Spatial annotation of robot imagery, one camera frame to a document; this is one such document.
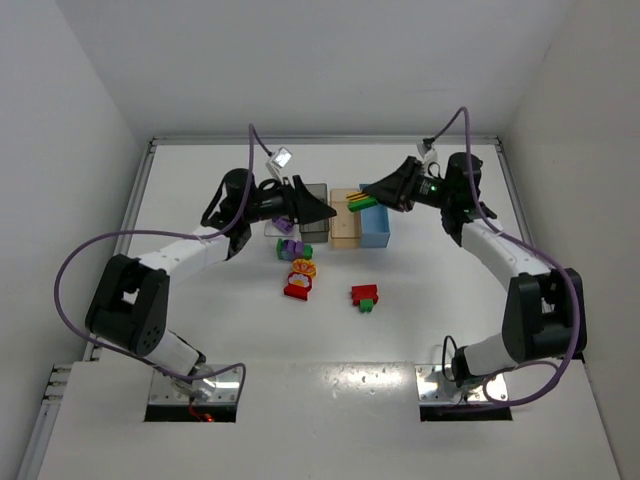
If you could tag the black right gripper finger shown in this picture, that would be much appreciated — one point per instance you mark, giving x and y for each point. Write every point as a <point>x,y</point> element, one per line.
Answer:
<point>387,196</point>
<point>395,183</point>

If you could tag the green lego plate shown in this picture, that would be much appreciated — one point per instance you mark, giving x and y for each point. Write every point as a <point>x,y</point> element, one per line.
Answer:
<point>362,204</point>

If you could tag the red lego brick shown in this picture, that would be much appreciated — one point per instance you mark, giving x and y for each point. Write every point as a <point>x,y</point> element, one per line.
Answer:
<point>364,292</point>

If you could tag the purple curved lego piece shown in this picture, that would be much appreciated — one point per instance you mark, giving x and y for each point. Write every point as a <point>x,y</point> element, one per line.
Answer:
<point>292,250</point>

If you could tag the yellow butterfly lego piece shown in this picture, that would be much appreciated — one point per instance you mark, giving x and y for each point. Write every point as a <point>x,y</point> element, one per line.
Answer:
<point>304,266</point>

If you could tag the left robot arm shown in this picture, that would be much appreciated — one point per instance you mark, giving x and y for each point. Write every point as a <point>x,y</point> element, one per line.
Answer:
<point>130,305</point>

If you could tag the purple lego brick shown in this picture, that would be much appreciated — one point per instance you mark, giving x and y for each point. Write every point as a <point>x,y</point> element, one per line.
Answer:
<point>283,225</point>

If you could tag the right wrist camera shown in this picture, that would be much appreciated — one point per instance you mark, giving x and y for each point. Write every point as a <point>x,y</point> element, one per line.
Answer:
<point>427,150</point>

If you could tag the small green lego brick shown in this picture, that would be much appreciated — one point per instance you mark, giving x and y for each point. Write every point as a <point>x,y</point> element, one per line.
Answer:
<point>366,305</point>

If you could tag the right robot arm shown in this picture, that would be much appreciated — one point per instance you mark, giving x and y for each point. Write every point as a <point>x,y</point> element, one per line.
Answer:
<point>544,314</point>

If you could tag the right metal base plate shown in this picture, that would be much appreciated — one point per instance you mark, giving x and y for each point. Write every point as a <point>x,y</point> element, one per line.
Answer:
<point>434,390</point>

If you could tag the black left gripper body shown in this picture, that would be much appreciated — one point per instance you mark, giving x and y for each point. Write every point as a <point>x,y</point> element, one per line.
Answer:
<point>293,198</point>

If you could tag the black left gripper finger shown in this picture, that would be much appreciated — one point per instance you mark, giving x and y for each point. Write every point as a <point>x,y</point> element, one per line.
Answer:
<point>304,217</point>
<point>304,199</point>

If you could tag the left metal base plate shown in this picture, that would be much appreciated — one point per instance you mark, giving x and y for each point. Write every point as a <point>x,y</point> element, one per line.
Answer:
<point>217,391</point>

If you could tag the clear plastic container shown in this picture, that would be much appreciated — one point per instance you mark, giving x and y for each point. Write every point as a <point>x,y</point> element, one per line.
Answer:
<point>270,231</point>

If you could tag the red flower lego piece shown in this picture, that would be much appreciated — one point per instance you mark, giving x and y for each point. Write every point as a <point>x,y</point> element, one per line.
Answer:
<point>298,286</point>

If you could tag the yellow lego brick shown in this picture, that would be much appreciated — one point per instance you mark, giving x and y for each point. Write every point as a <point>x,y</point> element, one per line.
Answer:
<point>356,196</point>

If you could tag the blue plastic container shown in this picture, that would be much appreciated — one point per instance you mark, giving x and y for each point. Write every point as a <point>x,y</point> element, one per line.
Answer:
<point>375,227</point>

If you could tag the tan plastic container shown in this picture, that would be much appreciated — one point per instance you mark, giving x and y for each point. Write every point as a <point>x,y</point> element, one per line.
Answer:
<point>345,227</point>

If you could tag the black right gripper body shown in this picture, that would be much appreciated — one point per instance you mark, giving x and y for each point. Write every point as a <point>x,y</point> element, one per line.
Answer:
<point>407,181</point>

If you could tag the metal base plate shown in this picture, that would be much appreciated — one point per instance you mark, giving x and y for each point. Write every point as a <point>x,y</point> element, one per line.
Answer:
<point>217,391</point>
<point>434,390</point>

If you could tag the aluminium table frame rail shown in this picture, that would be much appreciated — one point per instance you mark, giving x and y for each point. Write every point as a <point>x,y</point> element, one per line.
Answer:
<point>503,194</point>

